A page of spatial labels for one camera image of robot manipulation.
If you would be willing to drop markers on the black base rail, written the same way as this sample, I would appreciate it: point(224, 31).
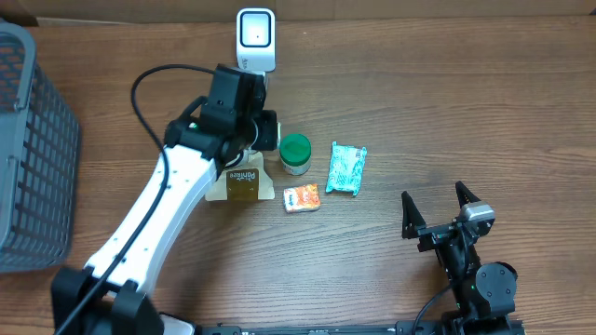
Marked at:
point(316, 329)

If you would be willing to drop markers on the orange tissue packet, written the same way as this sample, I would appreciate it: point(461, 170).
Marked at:
point(301, 198)

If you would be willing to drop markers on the mint green packet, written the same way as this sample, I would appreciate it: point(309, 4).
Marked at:
point(346, 168)

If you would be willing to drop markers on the green lid white jar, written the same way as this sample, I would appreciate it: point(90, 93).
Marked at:
point(295, 153)

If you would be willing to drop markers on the grey plastic mesh basket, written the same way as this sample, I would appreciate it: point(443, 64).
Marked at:
point(40, 149)

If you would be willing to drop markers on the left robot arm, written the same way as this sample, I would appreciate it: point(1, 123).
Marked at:
point(112, 293)

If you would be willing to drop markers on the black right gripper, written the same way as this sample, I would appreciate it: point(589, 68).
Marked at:
point(415, 226)

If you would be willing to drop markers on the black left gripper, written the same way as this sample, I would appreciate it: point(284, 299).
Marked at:
point(269, 123)

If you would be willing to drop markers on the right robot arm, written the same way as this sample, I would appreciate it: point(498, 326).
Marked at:
point(484, 294)

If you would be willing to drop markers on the white barcode scanner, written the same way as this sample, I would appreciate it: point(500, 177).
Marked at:
point(256, 39)

